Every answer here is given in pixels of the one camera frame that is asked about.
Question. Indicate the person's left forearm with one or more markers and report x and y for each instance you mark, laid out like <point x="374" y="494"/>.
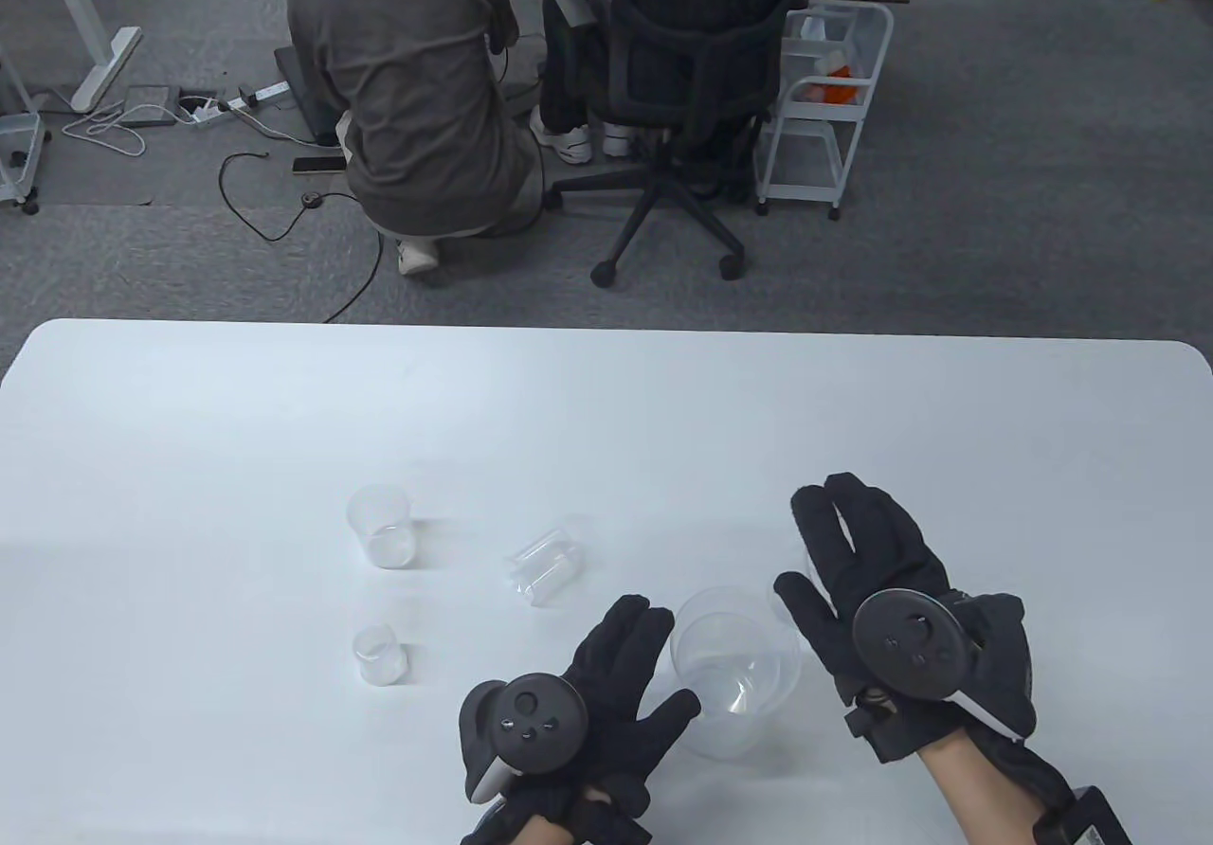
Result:
<point x="540" y="834"/>

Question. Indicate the person's left hand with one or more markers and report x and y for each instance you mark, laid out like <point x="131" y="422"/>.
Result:
<point x="616" y="684"/>

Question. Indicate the person's right hand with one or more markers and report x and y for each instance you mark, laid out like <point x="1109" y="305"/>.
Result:
<point x="872" y="551"/>

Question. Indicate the person's right forearm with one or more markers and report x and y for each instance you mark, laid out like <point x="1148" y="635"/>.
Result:
<point x="976" y="788"/>

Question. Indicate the largest clear plastic beaker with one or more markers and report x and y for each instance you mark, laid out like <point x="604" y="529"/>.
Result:
<point x="692" y="741"/>

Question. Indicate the black phone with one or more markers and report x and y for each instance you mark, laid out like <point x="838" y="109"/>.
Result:
<point x="316" y="164"/>

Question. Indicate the white power strip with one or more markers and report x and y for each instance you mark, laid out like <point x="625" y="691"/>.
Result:
<point x="242" y="98"/>

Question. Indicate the white rolling cart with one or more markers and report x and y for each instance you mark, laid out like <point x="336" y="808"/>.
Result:
<point x="19" y="153"/>
<point x="815" y="153"/>

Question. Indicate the black office chair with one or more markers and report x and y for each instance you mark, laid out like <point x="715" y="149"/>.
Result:
<point x="701" y="78"/>

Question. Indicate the small clear plastic beaker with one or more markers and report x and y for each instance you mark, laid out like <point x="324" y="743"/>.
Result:
<point x="548" y="561"/>
<point x="382" y="528"/>

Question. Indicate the black and white controller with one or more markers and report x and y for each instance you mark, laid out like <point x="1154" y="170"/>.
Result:
<point x="526" y="722"/>
<point x="910" y="641"/>

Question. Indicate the white desk leg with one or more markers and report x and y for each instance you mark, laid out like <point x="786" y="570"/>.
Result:
<point x="90" y="49"/>

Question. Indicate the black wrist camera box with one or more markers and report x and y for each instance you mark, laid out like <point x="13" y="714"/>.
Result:
<point x="1080" y="821"/>

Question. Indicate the tiny clear plastic beaker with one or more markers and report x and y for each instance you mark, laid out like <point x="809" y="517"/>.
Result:
<point x="379" y="657"/>

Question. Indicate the grey floor box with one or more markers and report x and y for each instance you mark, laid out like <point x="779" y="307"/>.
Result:
<point x="150" y="108"/>

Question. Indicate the orange item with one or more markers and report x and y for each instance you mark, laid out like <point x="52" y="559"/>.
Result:
<point x="839" y="87"/>

